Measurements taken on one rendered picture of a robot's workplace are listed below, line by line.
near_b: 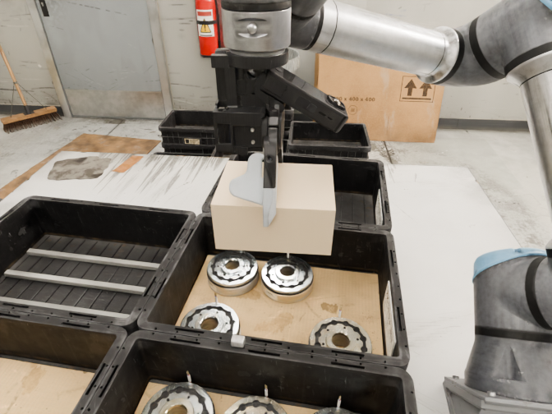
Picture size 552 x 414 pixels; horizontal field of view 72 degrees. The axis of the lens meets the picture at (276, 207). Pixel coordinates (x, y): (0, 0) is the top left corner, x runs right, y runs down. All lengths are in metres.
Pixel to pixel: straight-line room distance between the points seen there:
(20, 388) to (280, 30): 0.64
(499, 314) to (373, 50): 0.47
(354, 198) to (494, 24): 0.52
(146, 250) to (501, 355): 0.71
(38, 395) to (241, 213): 0.43
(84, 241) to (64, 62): 3.20
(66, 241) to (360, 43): 0.76
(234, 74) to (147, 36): 3.22
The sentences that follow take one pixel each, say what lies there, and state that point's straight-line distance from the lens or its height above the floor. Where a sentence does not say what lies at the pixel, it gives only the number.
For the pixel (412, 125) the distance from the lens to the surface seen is 3.45.
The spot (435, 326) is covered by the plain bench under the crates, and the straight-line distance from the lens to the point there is 0.95.
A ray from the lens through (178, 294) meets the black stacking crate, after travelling 0.74.
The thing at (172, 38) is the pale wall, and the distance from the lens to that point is 3.63.
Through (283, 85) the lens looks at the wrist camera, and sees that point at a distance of 0.46.
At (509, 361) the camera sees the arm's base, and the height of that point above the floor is 0.86.
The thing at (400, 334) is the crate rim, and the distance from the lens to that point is 0.61.
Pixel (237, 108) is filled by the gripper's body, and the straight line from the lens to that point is 0.47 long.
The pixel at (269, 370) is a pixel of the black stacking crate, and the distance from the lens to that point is 0.59.
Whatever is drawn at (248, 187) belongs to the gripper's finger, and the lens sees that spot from 0.47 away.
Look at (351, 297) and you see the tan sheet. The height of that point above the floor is 0.83.
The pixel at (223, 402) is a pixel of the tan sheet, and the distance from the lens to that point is 0.65.
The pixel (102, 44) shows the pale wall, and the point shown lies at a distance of 3.86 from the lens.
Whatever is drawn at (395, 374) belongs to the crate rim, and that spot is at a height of 0.93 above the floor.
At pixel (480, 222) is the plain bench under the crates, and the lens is 1.31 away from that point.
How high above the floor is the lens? 1.40
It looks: 35 degrees down
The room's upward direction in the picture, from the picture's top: straight up
